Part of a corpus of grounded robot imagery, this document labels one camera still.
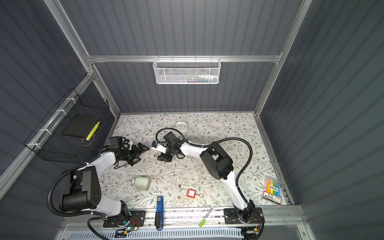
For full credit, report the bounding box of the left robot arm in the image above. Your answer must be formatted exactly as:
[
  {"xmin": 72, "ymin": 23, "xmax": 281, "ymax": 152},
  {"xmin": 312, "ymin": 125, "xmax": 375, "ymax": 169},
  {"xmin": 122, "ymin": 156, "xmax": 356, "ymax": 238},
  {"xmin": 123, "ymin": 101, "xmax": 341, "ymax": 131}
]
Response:
[{"xmin": 58, "ymin": 137, "xmax": 150, "ymax": 220}]

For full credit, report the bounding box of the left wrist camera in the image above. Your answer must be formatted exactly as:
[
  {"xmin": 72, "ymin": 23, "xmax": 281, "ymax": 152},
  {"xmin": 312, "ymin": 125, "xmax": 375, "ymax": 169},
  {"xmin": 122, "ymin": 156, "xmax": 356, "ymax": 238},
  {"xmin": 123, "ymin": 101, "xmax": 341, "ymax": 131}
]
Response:
[{"xmin": 122, "ymin": 137, "xmax": 131, "ymax": 149}]

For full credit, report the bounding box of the pale green cup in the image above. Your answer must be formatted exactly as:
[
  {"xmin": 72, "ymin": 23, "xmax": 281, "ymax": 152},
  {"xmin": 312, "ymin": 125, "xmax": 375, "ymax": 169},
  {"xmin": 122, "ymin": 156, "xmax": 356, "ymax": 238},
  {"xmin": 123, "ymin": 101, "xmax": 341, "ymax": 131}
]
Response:
[{"xmin": 131, "ymin": 176, "xmax": 151, "ymax": 191}]

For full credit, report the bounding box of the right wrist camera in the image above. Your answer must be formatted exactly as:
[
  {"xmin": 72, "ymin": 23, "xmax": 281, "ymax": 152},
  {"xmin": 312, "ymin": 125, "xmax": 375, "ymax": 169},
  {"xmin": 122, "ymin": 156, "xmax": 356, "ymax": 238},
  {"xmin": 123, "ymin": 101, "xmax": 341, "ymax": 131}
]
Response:
[{"xmin": 151, "ymin": 141, "xmax": 167, "ymax": 153}]

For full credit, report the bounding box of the highlighter pack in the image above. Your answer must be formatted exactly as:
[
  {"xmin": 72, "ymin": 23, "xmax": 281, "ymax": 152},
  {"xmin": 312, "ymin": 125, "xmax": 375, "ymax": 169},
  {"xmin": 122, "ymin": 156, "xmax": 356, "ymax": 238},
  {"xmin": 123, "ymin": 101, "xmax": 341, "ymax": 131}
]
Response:
[{"xmin": 263, "ymin": 176, "xmax": 282, "ymax": 205}]

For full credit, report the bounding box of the white wire basket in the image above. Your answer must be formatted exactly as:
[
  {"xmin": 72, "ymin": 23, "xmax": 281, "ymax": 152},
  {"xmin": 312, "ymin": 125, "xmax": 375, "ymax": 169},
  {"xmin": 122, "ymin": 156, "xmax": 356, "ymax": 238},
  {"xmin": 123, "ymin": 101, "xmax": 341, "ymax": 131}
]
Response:
[{"xmin": 153, "ymin": 58, "xmax": 222, "ymax": 85}]

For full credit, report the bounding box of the black pad in basket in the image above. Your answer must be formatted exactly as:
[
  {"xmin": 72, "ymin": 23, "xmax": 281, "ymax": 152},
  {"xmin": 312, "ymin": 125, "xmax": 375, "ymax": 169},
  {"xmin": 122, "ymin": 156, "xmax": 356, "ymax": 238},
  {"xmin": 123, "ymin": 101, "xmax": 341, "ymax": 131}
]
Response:
[{"xmin": 61, "ymin": 114, "xmax": 96, "ymax": 138}]

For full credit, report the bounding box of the blue utility knife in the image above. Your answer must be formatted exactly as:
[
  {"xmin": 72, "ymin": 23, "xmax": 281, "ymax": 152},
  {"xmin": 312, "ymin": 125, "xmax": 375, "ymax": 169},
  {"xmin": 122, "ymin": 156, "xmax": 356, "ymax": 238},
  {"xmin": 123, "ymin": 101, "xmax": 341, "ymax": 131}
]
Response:
[{"xmin": 155, "ymin": 196, "xmax": 164, "ymax": 231}]

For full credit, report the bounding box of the green marker pen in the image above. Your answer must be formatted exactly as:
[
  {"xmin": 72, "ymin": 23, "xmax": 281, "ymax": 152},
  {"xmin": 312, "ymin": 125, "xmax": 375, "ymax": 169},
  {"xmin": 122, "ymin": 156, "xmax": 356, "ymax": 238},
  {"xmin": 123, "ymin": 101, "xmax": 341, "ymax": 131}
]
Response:
[{"xmin": 199, "ymin": 203, "xmax": 217, "ymax": 227}]

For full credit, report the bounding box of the black wire basket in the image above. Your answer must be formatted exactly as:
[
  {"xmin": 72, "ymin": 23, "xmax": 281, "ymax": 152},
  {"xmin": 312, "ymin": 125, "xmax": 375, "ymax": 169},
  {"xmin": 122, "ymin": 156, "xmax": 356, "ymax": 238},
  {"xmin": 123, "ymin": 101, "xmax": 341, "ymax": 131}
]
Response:
[{"xmin": 24, "ymin": 92, "xmax": 115, "ymax": 164}]

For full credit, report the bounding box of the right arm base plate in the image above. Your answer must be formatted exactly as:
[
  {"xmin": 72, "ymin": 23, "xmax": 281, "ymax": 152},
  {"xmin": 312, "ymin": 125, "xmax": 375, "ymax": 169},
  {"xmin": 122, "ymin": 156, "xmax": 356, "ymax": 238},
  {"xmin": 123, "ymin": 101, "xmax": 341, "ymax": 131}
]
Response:
[{"xmin": 224, "ymin": 208, "xmax": 265, "ymax": 225}]

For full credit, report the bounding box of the red padlock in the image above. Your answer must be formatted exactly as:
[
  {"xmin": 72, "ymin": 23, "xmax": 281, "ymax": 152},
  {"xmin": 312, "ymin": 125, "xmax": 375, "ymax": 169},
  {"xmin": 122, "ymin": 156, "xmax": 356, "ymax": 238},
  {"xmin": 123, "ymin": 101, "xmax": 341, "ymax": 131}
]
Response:
[{"xmin": 187, "ymin": 189, "xmax": 197, "ymax": 199}]

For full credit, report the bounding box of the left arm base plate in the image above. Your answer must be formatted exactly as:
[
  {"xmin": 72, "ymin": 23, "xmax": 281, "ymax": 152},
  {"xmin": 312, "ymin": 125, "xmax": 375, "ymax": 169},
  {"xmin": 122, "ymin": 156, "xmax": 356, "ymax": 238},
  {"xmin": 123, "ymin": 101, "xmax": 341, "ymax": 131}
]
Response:
[{"xmin": 103, "ymin": 211, "xmax": 146, "ymax": 228}]

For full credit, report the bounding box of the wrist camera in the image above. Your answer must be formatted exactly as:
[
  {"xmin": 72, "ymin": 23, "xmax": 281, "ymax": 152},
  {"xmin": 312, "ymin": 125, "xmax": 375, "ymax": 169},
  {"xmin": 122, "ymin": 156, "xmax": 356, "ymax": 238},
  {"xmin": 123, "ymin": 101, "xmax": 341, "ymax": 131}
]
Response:
[
  {"xmin": 122, "ymin": 137, "xmax": 131, "ymax": 149},
  {"xmin": 151, "ymin": 141, "xmax": 167, "ymax": 153}
]

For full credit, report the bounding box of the white vent strip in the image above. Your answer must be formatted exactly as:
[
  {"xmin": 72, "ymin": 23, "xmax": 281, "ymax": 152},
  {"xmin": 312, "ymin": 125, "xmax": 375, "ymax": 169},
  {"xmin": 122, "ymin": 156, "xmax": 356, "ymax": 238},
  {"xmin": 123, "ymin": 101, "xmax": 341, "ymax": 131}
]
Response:
[{"xmin": 67, "ymin": 228, "xmax": 244, "ymax": 240}]

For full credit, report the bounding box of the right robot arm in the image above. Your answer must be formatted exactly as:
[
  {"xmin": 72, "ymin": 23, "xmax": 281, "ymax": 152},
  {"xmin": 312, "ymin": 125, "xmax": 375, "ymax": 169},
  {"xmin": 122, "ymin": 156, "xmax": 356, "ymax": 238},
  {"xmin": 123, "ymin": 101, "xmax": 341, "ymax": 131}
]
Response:
[{"xmin": 152, "ymin": 128, "xmax": 262, "ymax": 223}]

